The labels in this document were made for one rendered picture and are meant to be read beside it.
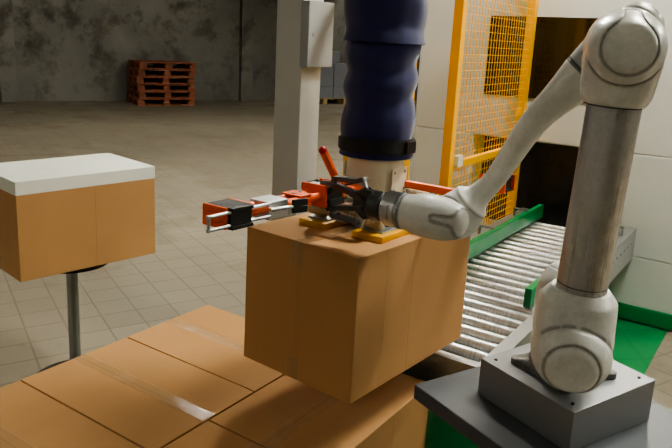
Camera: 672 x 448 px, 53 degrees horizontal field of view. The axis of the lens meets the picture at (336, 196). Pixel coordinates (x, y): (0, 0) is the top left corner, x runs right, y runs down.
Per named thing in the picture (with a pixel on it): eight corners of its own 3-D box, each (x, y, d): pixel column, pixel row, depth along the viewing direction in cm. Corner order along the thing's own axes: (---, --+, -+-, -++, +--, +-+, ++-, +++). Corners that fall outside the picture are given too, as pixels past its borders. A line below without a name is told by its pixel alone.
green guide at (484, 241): (526, 214, 441) (527, 200, 439) (542, 217, 435) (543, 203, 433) (409, 277, 311) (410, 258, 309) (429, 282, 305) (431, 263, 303)
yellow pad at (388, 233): (412, 216, 215) (413, 201, 213) (440, 222, 209) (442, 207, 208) (351, 237, 188) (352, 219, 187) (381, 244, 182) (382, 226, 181)
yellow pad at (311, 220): (363, 206, 225) (364, 191, 224) (388, 211, 220) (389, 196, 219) (298, 223, 198) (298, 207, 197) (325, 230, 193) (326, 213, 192)
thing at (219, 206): (228, 217, 160) (229, 197, 159) (251, 223, 155) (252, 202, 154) (202, 224, 153) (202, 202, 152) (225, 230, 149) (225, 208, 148)
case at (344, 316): (363, 304, 247) (370, 197, 239) (460, 337, 223) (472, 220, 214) (243, 356, 201) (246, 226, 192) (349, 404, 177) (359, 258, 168)
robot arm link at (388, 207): (395, 233, 163) (374, 228, 166) (413, 225, 170) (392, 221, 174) (397, 196, 161) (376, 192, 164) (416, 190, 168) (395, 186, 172)
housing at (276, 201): (268, 211, 169) (268, 193, 168) (288, 216, 165) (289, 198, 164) (248, 215, 164) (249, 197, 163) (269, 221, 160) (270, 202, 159)
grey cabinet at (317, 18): (323, 66, 334) (326, 3, 327) (332, 67, 331) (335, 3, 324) (298, 66, 317) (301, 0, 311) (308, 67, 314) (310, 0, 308)
